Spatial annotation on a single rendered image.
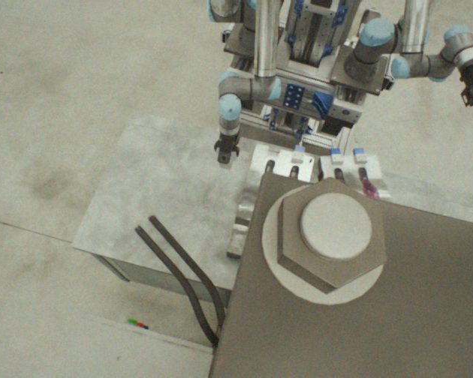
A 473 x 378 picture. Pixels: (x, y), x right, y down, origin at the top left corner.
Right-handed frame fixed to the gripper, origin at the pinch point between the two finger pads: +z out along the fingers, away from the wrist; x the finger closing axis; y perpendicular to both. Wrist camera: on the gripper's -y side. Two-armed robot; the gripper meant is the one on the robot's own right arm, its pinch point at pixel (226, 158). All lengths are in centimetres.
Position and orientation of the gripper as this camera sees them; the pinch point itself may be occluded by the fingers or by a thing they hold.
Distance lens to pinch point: 159.5
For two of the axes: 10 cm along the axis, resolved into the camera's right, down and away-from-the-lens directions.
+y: 2.5, -8.8, 4.0
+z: -0.4, 4.1, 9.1
